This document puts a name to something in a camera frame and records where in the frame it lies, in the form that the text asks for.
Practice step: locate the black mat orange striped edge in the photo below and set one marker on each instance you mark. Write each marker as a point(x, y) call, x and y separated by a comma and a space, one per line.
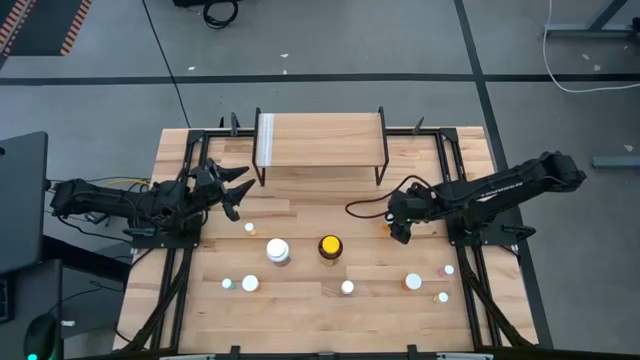
point(40, 25)

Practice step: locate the large white supplement bottle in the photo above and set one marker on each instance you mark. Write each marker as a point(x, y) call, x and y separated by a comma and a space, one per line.
point(277, 249)

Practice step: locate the yellow pill vial white cap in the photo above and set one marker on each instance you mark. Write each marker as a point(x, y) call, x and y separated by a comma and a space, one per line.
point(249, 227)
point(442, 297)

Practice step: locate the black computer mouse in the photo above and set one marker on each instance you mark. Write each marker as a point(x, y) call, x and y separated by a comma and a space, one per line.
point(42, 337)

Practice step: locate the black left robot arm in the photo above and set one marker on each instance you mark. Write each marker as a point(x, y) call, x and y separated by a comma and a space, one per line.
point(100, 200)

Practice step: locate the pink pill vial white cap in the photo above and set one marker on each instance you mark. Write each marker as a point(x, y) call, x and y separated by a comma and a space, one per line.
point(448, 270)

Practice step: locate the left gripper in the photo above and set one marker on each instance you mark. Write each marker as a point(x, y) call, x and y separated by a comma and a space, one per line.
point(207, 185)

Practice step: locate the white Excedrin bottle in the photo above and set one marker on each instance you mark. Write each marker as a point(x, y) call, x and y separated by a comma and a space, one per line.
point(347, 287)

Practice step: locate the dark grey desk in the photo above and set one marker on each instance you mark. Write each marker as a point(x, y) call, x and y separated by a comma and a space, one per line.
point(30, 295)

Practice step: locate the grey metal table base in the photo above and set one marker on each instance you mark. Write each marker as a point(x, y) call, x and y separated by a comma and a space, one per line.
point(590, 31)

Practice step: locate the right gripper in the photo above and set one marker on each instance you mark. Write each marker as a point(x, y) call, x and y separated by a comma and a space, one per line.
point(420, 200)

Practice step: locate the amber bottle yellow cap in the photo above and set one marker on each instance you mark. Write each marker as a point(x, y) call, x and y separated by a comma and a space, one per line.
point(330, 245)

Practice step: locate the black aluminium table frame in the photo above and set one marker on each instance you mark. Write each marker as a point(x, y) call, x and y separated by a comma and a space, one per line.
point(425, 132)

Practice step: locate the black table clamp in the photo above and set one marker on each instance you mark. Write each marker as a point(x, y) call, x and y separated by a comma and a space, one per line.
point(234, 125)
point(417, 127)
point(413, 352)
point(234, 352)

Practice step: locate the green pill vial white cap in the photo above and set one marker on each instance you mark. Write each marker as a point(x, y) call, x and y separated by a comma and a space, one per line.
point(227, 283)

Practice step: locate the orange pill vial white cap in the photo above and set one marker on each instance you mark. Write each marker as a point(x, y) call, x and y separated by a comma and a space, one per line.
point(413, 281)
point(250, 283)
point(386, 227)

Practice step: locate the grey metal foot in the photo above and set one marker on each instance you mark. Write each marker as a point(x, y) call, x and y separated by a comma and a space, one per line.
point(615, 162)

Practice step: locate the black equipment box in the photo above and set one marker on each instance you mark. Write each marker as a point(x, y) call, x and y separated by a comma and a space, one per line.
point(190, 2)

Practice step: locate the wooden shelf black metal frame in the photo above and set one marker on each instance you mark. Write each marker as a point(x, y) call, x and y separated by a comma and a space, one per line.
point(325, 140)

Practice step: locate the black monitor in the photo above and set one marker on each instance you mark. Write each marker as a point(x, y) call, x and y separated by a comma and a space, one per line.
point(22, 200)

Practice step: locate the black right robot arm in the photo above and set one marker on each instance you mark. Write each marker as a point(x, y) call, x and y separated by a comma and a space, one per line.
point(500, 187)

